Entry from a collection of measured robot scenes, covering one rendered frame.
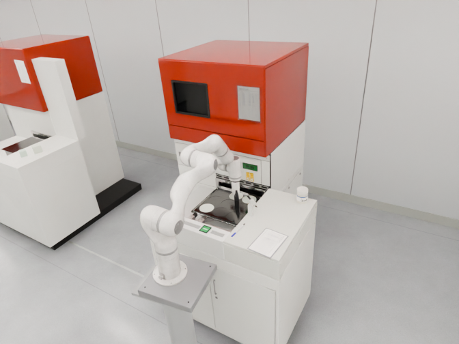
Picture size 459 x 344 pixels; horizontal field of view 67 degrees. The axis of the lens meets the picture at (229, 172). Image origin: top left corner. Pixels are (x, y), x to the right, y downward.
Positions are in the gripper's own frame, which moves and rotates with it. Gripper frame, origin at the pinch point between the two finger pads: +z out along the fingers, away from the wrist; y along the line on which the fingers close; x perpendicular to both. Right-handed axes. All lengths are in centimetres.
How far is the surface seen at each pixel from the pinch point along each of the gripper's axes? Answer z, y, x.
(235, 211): 2.1, 13.3, -1.5
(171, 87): -71, -38, -39
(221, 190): 2.1, -14.4, -10.0
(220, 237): -3.8, 44.9, -12.4
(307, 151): 38, -138, 88
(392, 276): 92, 0, 127
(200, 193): 10.0, -25.4, -26.7
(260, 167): -19.4, -6.3, 18.1
